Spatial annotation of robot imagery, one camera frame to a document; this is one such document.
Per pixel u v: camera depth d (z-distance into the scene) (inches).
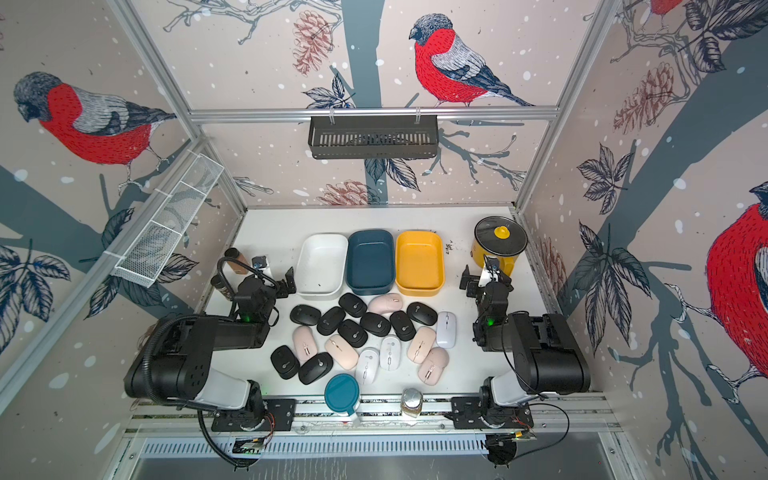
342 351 32.4
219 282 34.6
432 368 30.7
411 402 26.0
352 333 33.3
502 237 37.4
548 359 17.7
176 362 17.5
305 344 32.6
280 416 28.8
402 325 34.1
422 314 35.4
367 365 31.3
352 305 35.7
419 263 40.5
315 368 31.4
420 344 32.8
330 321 34.6
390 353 32.1
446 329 34.2
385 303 36.4
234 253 37.4
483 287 32.0
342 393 28.0
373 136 41.8
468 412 28.7
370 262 40.8
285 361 31.3
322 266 40.3
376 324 34.2
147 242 32.1
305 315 35.5
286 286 33.7
